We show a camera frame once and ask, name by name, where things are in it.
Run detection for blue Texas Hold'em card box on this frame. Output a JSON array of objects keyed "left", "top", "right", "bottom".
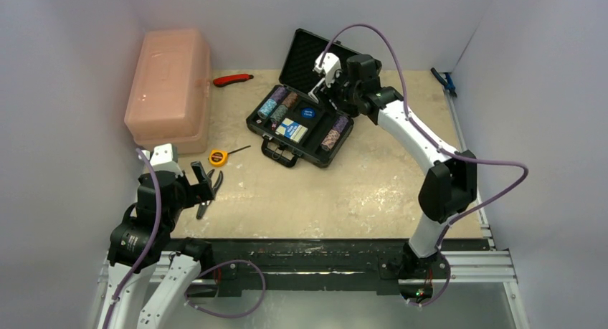
[{"left": 275, "top": 118, "right": 308, "bottom": 143}]

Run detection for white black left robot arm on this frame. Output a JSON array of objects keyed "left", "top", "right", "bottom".
[{"left": 98, "top": 143, "right": 214, "bottom": 328}]

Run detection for light blue poker chip roll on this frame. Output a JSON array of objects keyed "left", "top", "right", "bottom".
[{"left": 257, "top": 98, "right": 277, "bottom": 119}]

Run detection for yellow tape measure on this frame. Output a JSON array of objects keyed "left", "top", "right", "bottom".
[{"left": 208, "top": 145, "right": 251, "bottom": 168}]

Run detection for brown black poker chip roll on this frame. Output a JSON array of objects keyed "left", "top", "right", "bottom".
[{"left": 282, "top": 92, "right": 298, "bottom": 109}]

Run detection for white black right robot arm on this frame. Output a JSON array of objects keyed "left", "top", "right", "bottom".
[{"left": 314, "top": 52, "right": 477, "bottom": 277}]

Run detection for orange blue poker chip roll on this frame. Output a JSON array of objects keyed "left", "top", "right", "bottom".
[{"left": 320, "top": 129, "right": 341, "bottom": 151}]

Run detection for black grey wire stripper pliers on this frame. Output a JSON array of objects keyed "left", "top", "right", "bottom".
[{"left": 195, "top": 168, "right": 224, "bottom": 221}]

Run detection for purple black poker chip roll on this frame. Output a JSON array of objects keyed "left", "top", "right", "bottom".
[{"left": 332, "top": 116, "right": 349, "bottom": 134}]

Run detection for blue handled pliers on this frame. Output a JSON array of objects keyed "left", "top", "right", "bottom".
[{"left": 430, "top": 67, "right": 457, "bottom": 97}]

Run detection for red utility knife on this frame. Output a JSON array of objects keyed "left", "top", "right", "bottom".
[{"left": 212, "top": 73, "right": 255, "bottom": 87}]

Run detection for blue small blind button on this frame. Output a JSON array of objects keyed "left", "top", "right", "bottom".
[{"left": 301, "top": 108, "right": 316, "bottom": 119}]

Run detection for blue backed playing card deck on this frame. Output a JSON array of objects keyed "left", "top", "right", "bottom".
[{"left": 308, "top": 79, "right": 328, "bottom": 104}]

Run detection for lavender poker chip roll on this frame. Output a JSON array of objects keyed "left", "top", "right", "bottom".
[{"left": 270, "top": 87, "right": 289, "bottom": 104}]

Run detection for black poker set case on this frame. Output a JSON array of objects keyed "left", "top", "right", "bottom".
[{"left": 246, "top": 29, "right": 361, "bottom": 168}]

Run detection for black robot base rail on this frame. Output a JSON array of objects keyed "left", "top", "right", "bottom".
[{"left": 165, "top": 238, "right": 490, "bottom": 298}]

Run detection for pink translucent plastic storage box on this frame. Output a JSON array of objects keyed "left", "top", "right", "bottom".
[{"left": 124, "top": 29, "right": 212, "bottom": 154}]

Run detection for green blue poker chip roll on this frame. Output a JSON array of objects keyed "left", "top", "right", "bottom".
[{"left": 270, "top": 104, "right": 289, "bottom": 124}]

